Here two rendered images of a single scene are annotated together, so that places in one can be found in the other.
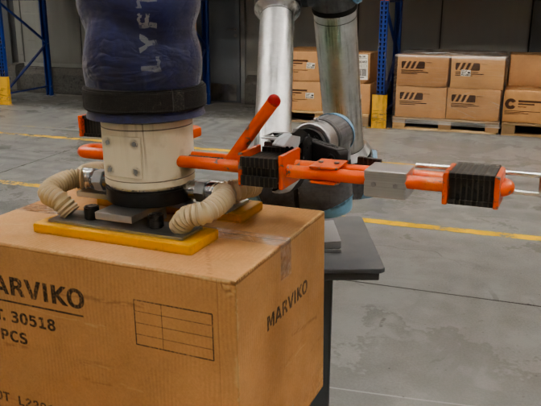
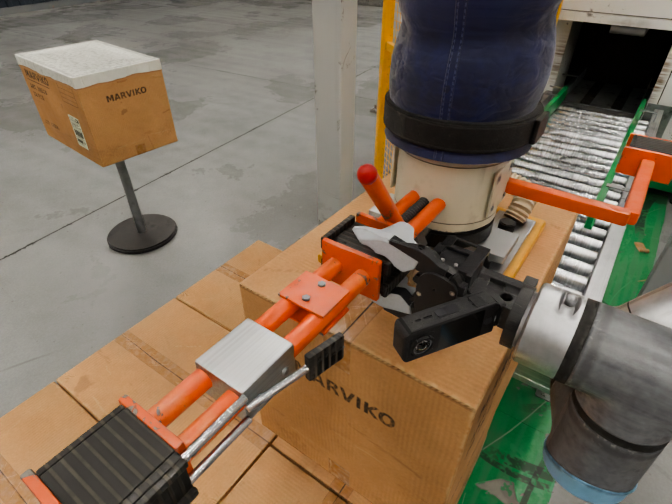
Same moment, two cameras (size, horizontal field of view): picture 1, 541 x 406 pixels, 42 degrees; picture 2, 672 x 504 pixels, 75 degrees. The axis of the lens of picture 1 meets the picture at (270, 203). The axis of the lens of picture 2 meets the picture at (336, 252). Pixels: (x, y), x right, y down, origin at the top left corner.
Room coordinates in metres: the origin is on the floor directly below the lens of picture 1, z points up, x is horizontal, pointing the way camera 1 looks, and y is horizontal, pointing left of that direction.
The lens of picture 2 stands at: (1.24, -0.44, 1.54)
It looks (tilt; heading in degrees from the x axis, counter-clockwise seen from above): 37 degrees down; 101
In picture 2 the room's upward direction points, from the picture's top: straight up
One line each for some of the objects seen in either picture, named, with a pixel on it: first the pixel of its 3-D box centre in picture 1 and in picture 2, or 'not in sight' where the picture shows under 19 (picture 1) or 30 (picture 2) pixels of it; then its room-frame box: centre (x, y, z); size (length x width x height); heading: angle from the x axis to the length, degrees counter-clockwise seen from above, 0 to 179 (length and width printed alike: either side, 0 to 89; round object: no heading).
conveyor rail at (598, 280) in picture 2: not in sight; (625, 201); (2.20, 1.54, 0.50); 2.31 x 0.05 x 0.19; 66
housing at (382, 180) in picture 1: (389, 180); (247, 367); (1.11, -0.19, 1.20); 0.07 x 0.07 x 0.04; 66
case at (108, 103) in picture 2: not in sight; (99, 99); (-0.34, 1.48, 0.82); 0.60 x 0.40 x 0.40; 151
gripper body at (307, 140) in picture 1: (295, 151); (472, 292); (1.32, -0.05, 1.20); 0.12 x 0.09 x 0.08; 156
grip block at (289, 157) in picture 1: (269, 166); (367, 254); (1.20, 0.00, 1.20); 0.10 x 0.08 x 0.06; 156
